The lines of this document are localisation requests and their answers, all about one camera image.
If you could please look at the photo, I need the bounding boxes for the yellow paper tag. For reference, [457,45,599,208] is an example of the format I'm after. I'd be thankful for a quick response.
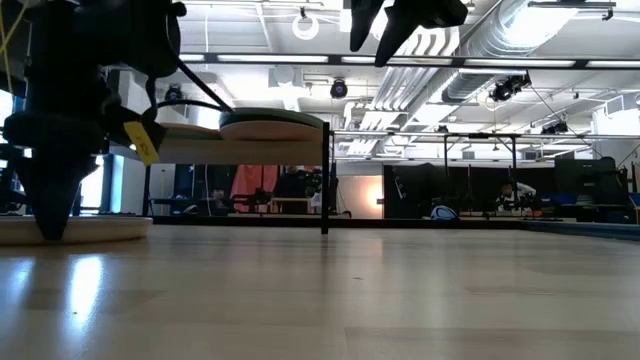
[123,119,161,167]

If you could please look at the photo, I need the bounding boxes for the long ceiling light bar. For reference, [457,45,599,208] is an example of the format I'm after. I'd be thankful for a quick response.
[177,52,640,70]

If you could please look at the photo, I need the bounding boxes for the white ring light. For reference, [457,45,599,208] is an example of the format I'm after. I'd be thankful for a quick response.
[291,5,321,42]

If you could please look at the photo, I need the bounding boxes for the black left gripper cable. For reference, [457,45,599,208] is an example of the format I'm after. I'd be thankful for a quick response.
[147,47,235,124]

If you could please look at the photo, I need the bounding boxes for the yellow cable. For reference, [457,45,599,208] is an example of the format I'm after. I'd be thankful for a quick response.
[0,0,29,99]

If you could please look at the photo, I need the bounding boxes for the large white plate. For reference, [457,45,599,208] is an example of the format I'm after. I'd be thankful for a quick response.
[159,122,222,142]

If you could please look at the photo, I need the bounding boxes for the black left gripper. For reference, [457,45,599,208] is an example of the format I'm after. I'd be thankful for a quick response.
[3,0,186,240]

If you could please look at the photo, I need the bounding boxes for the wooden shelf with black legs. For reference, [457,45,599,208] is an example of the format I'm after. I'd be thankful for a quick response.
[99,121,332,236]

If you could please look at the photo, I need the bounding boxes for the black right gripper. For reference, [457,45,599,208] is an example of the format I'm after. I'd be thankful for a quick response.
[348,0,470,68]

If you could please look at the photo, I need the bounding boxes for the cream plate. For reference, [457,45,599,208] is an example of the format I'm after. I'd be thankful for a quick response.
[0,214,154,247]

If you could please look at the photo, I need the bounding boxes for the small black ceiling lamps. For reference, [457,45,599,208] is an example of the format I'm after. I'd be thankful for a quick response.
[539,119,570,136]

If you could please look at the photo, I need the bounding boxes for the large bright window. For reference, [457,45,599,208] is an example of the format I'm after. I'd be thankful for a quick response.
[0,89,126,216]

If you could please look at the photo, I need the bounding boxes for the light wooden stand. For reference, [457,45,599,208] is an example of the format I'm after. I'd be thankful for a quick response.
[269,197,310,215]

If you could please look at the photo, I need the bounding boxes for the blue panel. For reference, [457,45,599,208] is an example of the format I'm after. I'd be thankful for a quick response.
[542,193,581,207]

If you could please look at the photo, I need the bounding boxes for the round silver ventilation duct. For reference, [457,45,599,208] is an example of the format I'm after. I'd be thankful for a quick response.
[439,0,581,104]

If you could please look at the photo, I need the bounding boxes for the orange curtain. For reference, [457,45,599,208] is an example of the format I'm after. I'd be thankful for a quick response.
[230,164,280,214]

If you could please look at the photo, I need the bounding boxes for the white ceiling pipe bundle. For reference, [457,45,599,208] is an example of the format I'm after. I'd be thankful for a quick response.
[372,24,464,114]

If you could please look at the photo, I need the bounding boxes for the black monitor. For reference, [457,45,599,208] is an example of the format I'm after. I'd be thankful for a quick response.
[553,156,620,197]

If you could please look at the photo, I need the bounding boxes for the black metal frame rig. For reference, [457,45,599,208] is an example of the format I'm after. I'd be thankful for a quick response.
[442,131,519,171]

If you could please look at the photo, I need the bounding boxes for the black partition panel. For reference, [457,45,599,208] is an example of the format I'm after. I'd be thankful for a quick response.
[382,163,556,219]

